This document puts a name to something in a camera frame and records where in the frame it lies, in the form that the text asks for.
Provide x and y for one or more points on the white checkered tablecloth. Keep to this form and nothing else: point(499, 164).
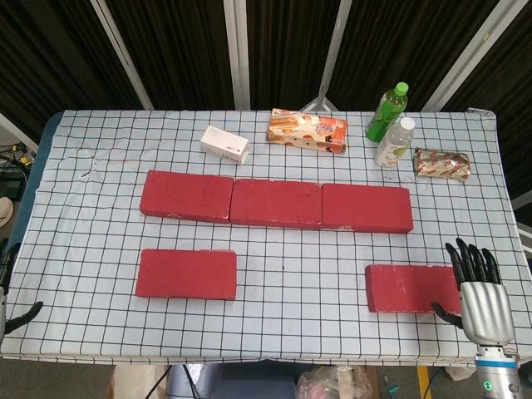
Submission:
point(266, 291)

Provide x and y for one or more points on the yellow post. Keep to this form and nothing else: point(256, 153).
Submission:
point(424, 384)

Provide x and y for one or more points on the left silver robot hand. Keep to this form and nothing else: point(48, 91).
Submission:
point(7, 266)

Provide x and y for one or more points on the clear plastic bag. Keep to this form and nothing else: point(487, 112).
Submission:
point(328, 384)

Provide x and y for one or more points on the green drink bottle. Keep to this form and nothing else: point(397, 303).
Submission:
point(384, 112)

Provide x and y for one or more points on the white pole with foot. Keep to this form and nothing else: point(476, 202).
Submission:
point(328, 54)

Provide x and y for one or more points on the white plastic bag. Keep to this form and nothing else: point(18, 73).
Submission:
point(133, 382)

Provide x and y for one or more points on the clear bottle white cap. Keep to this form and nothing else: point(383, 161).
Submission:
point(392, 145)

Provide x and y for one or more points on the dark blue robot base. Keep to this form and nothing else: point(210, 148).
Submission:
point(241, 384)

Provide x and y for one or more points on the blue table padding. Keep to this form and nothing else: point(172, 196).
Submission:
point(29, 195)

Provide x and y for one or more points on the red brick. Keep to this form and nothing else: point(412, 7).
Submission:
point(187, 195)
point(411, 289)
point(185, 274)
point(367, 208)
point(276, 203)

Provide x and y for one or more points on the beige hat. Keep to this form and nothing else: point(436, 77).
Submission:
point(5, 212)

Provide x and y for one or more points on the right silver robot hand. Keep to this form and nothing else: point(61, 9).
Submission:
point(486, 307)

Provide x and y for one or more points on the white cardboard box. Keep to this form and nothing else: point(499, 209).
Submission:
point(224, 143)

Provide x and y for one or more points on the dark pleated curtain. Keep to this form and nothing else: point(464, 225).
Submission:
point(187, 50)

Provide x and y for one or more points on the orange snack box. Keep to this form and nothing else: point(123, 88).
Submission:
point(305, 131)

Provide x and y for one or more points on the gold foil snack pack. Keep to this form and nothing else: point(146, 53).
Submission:
point(440, 164)

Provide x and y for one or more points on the white frame bar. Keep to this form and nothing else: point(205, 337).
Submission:
point(16, 131)

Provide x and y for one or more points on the white double frame pole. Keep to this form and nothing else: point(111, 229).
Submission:
point(237, 54)

